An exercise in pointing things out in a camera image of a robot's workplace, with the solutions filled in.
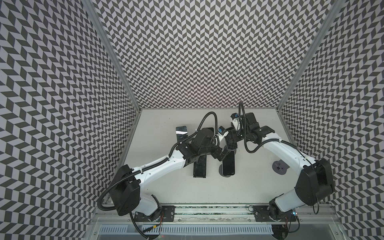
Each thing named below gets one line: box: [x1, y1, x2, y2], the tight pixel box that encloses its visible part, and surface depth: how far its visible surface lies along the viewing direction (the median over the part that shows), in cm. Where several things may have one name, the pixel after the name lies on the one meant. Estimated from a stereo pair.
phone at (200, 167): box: [193, 154, 207, 178], surface depth 80 cm
